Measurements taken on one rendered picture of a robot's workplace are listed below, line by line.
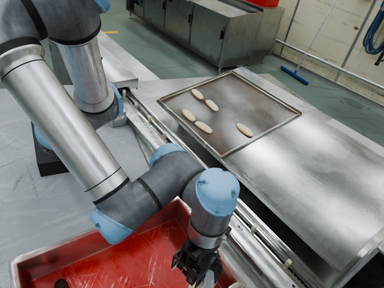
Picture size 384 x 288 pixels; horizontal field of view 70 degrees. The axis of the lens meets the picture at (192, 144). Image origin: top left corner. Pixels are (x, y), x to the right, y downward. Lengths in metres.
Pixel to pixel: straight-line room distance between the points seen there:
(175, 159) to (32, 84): 0.27
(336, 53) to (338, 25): 0.39
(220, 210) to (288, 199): 0.59
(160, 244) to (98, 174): 0.46
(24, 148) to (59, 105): 0.79
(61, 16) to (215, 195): 0.39
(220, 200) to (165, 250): 0.46
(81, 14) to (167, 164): 0.31
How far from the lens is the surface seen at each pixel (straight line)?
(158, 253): 0.88
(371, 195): 1.17
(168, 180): 0.51
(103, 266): 0.87
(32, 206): 1.04
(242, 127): 1.24
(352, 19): 4.72
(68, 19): 0.56
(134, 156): 1.16
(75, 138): 0.48
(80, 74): 0.71
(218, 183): 0.46
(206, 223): 0.50
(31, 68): 0.51
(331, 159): 1.23
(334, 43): 4.82
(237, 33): 3.94
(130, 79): 1.54
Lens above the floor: 1.59
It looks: 38 degrees down
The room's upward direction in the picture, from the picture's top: 10 degrees clockwise
